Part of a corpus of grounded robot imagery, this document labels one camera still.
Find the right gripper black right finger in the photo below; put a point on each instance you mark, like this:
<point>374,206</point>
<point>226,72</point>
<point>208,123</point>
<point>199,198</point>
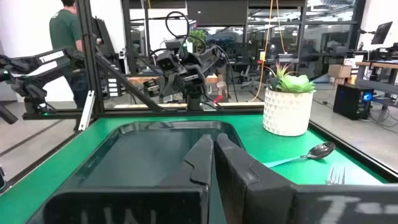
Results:
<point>242,186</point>

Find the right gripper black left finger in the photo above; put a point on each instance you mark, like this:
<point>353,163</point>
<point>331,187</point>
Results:
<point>203,155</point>

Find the metal fork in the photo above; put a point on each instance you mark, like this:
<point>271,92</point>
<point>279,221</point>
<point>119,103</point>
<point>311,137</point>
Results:
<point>336,177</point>

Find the black plastic tray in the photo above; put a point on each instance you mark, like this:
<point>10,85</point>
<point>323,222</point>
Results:
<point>140,155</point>

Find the metal spoon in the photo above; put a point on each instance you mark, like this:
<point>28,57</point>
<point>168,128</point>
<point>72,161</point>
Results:
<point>320,151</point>

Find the green background plant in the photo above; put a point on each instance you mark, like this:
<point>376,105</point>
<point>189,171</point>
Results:
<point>197,35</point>

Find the light wooden base board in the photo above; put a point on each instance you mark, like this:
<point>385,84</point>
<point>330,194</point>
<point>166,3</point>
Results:
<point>242,104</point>

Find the grey office chair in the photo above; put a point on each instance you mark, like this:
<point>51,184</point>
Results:
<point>248,76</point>

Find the white pot with succulent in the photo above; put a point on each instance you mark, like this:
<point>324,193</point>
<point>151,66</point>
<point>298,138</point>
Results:
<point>287,112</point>

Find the person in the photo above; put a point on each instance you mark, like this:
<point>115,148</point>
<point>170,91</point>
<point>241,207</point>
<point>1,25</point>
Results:
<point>63,28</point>

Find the black computer tower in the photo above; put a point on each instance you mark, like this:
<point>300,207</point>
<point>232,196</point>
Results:
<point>349,101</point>

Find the cardboard box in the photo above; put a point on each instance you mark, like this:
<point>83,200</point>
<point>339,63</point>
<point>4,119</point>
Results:
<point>339,71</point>

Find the wooden top desk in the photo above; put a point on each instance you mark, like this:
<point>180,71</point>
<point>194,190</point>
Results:
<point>377,65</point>

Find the tilted black monitor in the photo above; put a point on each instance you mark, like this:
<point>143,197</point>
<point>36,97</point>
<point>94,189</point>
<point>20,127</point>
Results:
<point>382,32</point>

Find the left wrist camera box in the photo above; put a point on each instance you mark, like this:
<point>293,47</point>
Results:
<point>167,60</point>

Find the black aluminium rig frame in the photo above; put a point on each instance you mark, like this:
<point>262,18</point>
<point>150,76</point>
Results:
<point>90,62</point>

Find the white metal bracket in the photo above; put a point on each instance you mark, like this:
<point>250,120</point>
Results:
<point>86,112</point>

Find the black glass partition frame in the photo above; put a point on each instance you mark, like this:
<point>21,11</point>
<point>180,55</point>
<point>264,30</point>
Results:
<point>301,22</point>

